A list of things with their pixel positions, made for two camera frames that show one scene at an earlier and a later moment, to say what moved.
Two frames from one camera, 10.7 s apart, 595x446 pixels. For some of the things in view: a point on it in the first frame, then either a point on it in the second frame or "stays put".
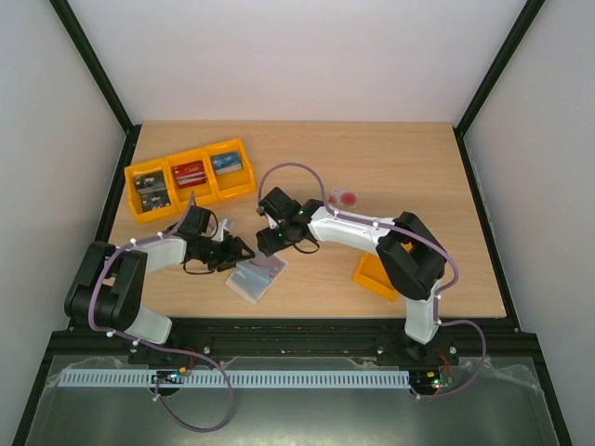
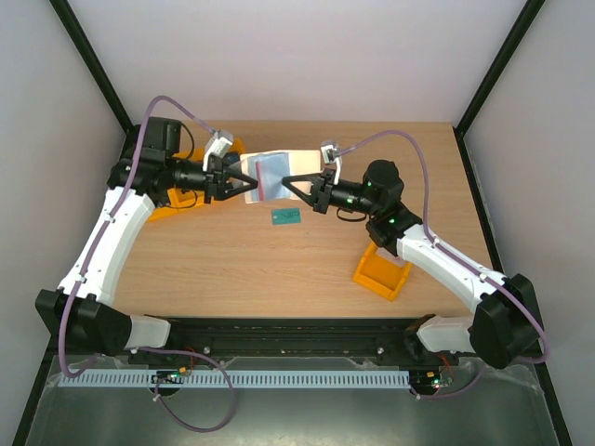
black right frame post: [515, 34] stays put
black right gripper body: [266, 242] → [322, 191]
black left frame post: [73, 29] stays put
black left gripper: [233, 252] → [216, 180]
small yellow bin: [372, 274] stays put
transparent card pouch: [251, 279] → [270, 169]
